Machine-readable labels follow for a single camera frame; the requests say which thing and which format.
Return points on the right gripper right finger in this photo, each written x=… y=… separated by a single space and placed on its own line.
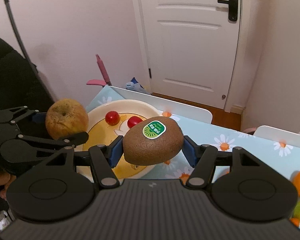
x=205 y=158

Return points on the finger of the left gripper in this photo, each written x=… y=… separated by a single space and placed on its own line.
x=39 y=119
x=62 y=138

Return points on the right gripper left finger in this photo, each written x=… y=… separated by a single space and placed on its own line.
x=100 y=159

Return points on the brownish wrinkled apple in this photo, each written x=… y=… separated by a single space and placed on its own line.
x=65 y=118

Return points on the red cherry tomato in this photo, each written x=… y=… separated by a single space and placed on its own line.
x=112 y=118
x=133 y=120

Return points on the brown kiwi with sticker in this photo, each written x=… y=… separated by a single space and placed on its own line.
x=153 y=141

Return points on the small tangerine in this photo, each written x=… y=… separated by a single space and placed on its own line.
x=295 y=221

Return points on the person left hand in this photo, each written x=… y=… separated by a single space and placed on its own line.
x=6 y=180

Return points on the cream oval bowl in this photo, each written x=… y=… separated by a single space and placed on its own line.
x=101 y=132

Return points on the black jacket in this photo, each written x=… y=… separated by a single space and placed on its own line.
x=20 y=85

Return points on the grey metal pole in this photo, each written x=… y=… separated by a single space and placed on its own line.
x=18 y=37

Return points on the pink slipper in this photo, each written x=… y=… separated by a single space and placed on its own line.
x=250 y=131

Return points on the white chair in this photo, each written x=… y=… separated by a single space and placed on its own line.
x=166 y=105
x=276 y=134

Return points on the blue plastic bag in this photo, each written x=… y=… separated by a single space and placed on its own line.
x=133 y=85

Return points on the white door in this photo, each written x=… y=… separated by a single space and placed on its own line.
x=189 y=48

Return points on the black door handle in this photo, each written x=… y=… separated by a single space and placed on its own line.
x=232 y=9

